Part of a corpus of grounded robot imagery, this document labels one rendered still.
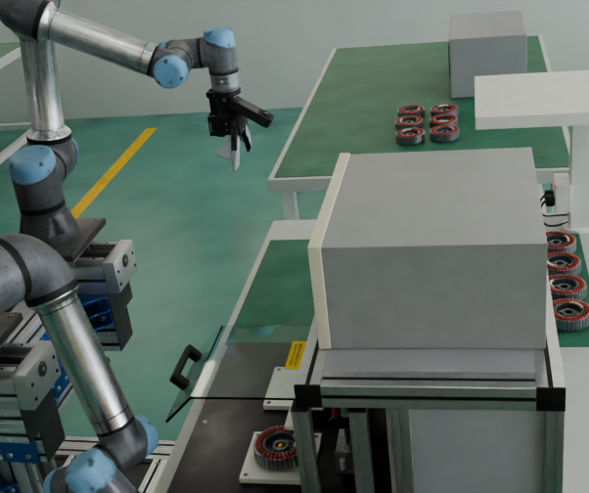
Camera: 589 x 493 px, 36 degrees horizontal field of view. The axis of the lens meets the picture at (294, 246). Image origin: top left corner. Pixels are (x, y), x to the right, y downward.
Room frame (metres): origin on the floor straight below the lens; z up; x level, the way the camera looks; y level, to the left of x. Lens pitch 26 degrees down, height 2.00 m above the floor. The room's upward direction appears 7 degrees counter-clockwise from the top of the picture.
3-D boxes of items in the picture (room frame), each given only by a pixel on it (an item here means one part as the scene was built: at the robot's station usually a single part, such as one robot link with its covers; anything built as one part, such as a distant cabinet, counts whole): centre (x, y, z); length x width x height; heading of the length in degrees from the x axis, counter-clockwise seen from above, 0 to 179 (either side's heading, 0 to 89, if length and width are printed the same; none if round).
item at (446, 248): (1.54, -0.26, 1.22); 0.44 x 0.39 x 0.20; 167
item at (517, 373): (1.55, -0.26, 1.09); 0.68 x 0.44 x 0.05; 167
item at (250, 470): (1.50, 0.08, 0.78); 0.15 x 0.15 x 0.01; 77
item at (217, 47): (2.26, 0.13, 1.45); 0.09 x 0.08 x 0.11; 83
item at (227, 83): (2.26, 0.12, 1.37); 0.08 x 0.08 x 0.05
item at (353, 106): (3.89, -0.67, 0.38); 1.85 x 1.10 x 0.75; 167
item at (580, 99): (2.37, -0.72, 0.98); 0.37 x 0.35 x 0.46; 167
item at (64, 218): (2.19, 0.63, 1.09); 0.15 x 0.15 x 0.10
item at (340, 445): (1.47, -0.06, 0.80); 0.08 x 0.05 x 0.06; 167
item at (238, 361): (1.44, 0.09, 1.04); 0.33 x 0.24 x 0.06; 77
